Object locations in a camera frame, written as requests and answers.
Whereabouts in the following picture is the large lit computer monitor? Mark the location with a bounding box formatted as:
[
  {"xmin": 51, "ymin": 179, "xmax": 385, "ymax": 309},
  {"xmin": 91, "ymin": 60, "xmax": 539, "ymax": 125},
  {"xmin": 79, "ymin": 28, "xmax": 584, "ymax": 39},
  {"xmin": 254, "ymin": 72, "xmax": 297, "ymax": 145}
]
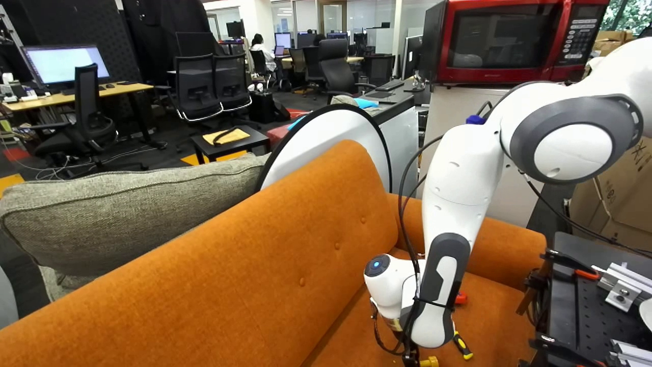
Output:
[{"xmin": 20, "ymin": 43, "xmax": 115, "ymax": 90}]

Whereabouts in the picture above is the orange fabric couch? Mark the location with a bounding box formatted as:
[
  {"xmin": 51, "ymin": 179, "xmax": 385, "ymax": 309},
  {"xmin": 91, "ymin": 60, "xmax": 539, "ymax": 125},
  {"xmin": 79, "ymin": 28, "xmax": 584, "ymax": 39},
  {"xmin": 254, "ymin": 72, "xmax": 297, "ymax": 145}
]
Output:
[{"xmin": 0, "ymin": 138, "xmax": 548, "ymax": 367}]

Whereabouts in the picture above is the red microwave oven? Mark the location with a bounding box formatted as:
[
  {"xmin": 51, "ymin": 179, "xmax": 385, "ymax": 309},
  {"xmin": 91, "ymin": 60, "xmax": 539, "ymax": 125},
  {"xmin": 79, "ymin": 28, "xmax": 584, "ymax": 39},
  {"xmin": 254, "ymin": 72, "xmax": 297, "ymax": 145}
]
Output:
[{"xmin": 420, "ymin": 0, "xmax": 612, "ymax": 87}]

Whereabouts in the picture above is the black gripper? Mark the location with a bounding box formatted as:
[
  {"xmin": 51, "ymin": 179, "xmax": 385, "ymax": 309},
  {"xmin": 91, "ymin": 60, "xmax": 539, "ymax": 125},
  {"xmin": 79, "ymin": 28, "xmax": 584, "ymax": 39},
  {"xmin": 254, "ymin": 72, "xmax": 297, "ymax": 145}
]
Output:
[{"xmin": 400, "ymin": 339, "xmax": 423, "ymax": 367}]

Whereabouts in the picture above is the silver metal bracket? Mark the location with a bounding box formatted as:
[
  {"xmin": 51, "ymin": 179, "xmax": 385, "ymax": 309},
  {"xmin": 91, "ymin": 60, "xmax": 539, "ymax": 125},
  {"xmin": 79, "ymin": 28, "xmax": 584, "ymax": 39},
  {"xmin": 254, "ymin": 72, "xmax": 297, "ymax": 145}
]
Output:
[{"xmin": 593, "ymin": 261, "xmax": 652, "ymax": 314}]

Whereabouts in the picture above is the yellow black screwdriver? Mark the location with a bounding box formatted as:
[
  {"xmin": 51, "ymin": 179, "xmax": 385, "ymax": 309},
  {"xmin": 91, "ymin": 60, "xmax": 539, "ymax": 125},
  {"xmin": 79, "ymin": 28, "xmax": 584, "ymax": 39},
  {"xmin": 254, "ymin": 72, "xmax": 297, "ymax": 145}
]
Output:
[{"xmin": 450, "ymin": 327, "xmax": 475, "ymax": 362}]

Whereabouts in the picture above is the yellow paper sheet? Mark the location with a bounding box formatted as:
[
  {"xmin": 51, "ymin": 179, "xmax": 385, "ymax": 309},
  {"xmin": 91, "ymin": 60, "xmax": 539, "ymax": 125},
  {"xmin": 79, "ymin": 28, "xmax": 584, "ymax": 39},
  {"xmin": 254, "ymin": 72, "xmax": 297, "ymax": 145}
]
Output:
[{"xmin": 202, "ymin": 126, "xmax": 254, "ymax": 149}]

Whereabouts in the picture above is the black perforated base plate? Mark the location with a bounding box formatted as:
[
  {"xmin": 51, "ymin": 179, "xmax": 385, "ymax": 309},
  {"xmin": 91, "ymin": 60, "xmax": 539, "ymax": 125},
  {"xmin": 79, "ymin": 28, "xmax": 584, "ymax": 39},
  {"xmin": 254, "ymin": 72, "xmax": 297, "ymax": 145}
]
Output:
[{"xmin": 527, "ymin": 230, "xmax": 652, "ymax": 367}]

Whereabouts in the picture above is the wooden desk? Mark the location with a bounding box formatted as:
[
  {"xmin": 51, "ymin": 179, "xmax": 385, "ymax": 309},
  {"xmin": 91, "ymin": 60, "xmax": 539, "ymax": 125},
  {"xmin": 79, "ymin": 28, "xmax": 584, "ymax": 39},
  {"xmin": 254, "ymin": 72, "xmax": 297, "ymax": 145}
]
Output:
[{"xmin": 2, "ymin": 79, "xmax": 157, "ymax": 114}]

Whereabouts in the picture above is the black clamp with orange tip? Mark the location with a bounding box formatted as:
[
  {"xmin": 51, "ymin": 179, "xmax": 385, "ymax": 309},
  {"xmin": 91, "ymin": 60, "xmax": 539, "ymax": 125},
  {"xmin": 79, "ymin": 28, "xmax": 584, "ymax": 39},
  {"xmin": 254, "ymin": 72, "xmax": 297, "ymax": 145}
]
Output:
[{"xmin": 547, "ymin": 249, "xmax": 604, "ymax": 284}]

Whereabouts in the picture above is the grey cushion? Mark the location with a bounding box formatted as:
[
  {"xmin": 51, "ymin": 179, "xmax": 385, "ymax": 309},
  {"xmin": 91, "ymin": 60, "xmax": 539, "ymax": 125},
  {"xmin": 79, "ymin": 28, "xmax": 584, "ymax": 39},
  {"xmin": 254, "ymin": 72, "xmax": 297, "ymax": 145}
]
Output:
[{"xmin": 0, "ymin": 153, "xmax": 271, "ymax": 327}]

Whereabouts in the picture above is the large cardboard box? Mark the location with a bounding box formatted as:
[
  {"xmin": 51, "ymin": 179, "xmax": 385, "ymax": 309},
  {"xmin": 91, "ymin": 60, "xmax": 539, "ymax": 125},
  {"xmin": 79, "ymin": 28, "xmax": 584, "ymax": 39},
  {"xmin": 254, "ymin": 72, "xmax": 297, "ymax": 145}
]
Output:
[{"xmin": 569, "ymin": 135, "xmax": 652, "ymax": 256}]

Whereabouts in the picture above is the small black table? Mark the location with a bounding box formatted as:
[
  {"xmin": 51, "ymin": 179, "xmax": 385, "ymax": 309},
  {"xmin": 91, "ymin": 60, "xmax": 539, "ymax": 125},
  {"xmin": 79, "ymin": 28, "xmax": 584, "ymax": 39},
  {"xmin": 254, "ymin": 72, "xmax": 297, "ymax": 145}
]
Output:
[{"xmin": 190, "ymin": 122, "xmax": 273, "ymax": 165}]

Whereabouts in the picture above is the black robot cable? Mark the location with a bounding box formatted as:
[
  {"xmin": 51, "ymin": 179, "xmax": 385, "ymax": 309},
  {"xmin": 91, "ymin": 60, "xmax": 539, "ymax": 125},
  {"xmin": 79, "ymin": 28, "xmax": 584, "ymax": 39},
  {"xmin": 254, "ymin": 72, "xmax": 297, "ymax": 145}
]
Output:
[{"xmin": 395, "ymin": 135, "xmax": 444, "ymax": 273}]

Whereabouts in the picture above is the seated person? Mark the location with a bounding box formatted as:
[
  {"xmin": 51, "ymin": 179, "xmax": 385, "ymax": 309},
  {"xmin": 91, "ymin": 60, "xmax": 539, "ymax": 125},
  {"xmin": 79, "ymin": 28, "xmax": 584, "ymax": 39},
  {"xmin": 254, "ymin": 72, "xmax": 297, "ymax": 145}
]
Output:
[{"xmin": 246, "ymin": 30, "xmax": 282, "ymax": 77}]

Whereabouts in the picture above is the black mesh chair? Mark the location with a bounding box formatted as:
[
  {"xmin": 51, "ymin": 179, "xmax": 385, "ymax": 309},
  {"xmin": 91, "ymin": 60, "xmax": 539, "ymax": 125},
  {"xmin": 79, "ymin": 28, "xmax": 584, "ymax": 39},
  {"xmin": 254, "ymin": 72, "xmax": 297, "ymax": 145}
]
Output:
[
  {"xmin": 170, "ymin": 50, "xmax": 222, "ymax": 125},
  {"xmin": 213, "ymin": 50, "xmax": 255, "ymax": 114}
]

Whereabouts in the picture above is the green plant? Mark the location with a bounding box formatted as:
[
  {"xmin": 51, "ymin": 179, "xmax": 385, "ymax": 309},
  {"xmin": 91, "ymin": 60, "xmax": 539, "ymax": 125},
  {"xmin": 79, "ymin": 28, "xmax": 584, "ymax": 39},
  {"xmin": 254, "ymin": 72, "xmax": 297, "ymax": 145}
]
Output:
[{"xmin": 604, "ymin": 0, "xmax": 652, "ymax": 37}]

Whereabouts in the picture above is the small cardboard box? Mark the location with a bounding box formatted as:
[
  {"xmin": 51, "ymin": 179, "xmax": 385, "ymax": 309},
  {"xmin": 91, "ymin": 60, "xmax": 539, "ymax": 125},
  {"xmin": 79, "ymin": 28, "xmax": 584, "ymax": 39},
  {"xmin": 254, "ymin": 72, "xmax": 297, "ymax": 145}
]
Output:
[{"xmin": 592, "ymin": 28, "xmax": 639, "ymax": 58}]

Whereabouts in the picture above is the black office chair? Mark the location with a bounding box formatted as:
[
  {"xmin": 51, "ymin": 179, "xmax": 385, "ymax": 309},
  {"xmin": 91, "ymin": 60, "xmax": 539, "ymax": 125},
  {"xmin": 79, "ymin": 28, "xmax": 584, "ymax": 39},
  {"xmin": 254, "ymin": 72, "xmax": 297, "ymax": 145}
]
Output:
[
  {"xmin": 34, "ymin": 60, "xmax": 119, "ymax": 158},
  {"xmin": 316, "ymin": 37, "xmax": 363, "ymax": 98},
  {"xmin": 363, "ymin": 50, "xmax": 397, "ymax": 90}
]

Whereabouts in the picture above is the white low cabinet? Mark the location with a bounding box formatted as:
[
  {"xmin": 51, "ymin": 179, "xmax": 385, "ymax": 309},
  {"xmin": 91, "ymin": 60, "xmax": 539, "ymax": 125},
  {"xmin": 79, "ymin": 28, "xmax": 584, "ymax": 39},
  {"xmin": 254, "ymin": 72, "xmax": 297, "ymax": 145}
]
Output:
[{"xmin": 333, "ymin": 87, "xmax": 431, "ymax": 200}]

